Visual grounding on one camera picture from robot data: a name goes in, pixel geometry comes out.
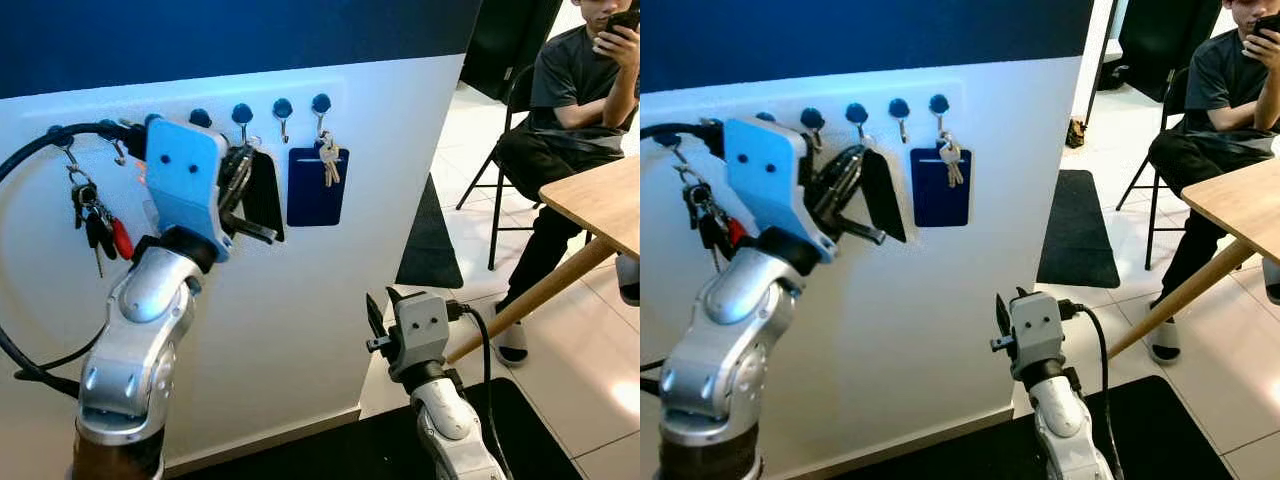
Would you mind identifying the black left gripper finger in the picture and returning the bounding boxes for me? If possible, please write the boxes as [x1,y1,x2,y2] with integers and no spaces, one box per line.
[243,150,286,243]
[858,150,908,244]

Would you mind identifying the dark blue card pouch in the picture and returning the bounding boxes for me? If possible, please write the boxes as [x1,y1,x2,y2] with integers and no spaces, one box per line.
[910,147,973,228]
[287,147,350,228]

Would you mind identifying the small black floor mat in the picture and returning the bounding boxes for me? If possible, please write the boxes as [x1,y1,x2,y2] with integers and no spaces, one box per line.
[1037,170,1121,289]
[395,175,464,289]

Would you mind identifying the brass key bunch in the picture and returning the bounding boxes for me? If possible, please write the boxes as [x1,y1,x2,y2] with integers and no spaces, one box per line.
[938,135,963,188]
[316,135,342,188]

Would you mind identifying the large black floor mat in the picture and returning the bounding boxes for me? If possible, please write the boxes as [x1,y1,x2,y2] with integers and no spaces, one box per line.
[165,378,586,480]
[830,375,1236,480]

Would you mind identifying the key bunch with red fob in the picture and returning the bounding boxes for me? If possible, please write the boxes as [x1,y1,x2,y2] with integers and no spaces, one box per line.
[682,165,749,276]
[68,165,134,279]

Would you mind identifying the wooden table leg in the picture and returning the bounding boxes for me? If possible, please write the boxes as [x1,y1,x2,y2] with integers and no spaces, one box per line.
[445,235,616,363]
[1108,242,1259,358]

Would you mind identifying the black folding chair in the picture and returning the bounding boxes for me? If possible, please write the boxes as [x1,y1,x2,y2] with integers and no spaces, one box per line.
[457,65,541,271]
[1115,68,1201,271]

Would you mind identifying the black partition panel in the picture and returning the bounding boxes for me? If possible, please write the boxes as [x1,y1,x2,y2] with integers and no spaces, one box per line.
[1118,0,1229,76]
[460,0,563,101]

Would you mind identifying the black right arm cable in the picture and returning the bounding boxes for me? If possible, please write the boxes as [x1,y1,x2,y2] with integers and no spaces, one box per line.
[447,300,513,480]
[1062,300,1126,480]

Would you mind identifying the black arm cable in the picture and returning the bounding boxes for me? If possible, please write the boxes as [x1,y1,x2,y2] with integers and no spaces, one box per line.
[0,120,151,399]
[640,118,731,396]
[447,300,513,480]
[1062,300,1126,480]

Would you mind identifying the white wall hook rail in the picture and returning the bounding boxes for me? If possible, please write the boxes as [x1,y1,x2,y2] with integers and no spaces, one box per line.
[640,78,966,151]
[0,75,366,151]

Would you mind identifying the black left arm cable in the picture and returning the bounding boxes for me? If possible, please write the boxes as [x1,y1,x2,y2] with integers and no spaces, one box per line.
[0,120,151,399]
[640,118,731,396]

